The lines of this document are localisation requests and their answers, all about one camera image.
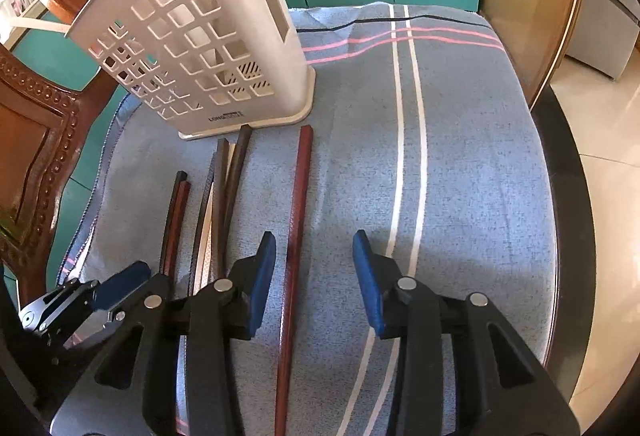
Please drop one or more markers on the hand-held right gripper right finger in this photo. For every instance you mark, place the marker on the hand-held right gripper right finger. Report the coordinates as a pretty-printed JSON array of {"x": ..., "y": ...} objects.
[{"x": 367, "y": 276}]

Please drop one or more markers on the silver refrigerator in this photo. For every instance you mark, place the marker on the silver refrigerator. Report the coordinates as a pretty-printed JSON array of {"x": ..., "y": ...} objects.
[{"x": 600, "y": 31}]

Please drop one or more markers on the red-brown chopstick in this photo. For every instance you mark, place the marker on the red-brown chopstick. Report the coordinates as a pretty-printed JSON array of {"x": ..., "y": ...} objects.
[
  {"x": 178, "y": 228},
  {"x": 297, "y": 216}
]

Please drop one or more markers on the white dish rack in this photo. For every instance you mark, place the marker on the white dish rack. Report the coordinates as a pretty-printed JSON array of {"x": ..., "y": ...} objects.
[{"x": 22, "y": 4}]

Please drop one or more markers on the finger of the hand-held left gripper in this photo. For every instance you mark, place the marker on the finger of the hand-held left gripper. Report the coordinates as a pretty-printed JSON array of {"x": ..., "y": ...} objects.
[
  {"x": 119, "y": 316},
  {"x": 122, "y": 283}
]

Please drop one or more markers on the carved wooden chair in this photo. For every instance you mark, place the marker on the carved wooden chair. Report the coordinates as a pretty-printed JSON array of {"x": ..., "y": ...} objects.
[{"x": 30, "y": 141}]

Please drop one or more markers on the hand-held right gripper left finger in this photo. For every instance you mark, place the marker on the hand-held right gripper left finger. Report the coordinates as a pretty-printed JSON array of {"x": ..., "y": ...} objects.
[{"x": 260, "y": 276}]

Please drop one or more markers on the blue striped cloth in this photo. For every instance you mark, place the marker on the blue striped cloth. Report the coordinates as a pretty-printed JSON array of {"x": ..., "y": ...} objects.
[{"x": 450, "y": 166}]

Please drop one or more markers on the wood framed glass door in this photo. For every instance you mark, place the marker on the wood framed glass door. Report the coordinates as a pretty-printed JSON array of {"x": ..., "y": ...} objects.
[{"x": 525, "y": 16}]

